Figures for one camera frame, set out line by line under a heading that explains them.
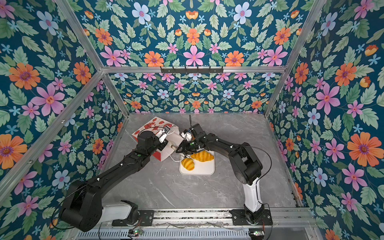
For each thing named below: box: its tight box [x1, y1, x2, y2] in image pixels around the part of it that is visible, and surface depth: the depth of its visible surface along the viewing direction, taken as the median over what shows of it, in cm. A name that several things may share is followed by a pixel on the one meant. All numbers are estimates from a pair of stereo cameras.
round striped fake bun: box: [181, 157, 195, 171], surface depth 90 cm
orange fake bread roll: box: [190, 150, 214, 162], surface depth 93 cm
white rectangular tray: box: [179, 151, 216, 176], surface depth 92 cm
